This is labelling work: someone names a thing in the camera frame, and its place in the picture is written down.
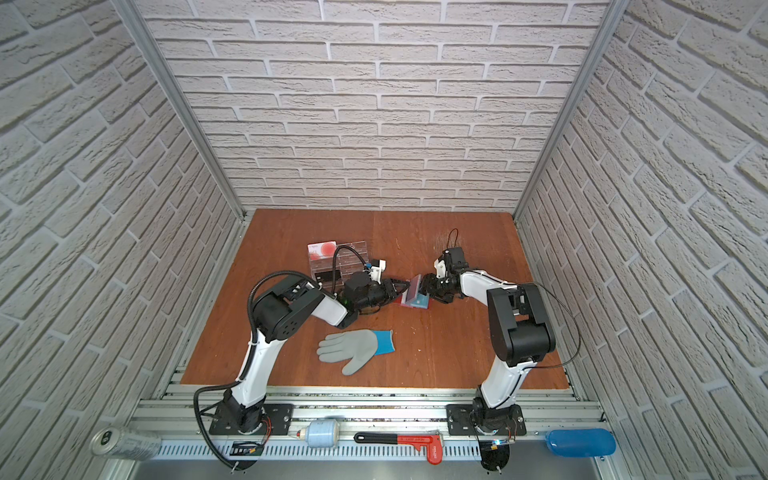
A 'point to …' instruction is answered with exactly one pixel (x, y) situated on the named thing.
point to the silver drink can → (124, 444)
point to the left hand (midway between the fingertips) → (412, 283)
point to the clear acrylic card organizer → (348, 261)
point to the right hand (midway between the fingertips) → (425, 289)
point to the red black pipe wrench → (433, 443)
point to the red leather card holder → (413, 298)
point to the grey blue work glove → (357, 347)
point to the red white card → (322, 250)
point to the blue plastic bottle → (581, 442)
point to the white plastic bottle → (321, 433)
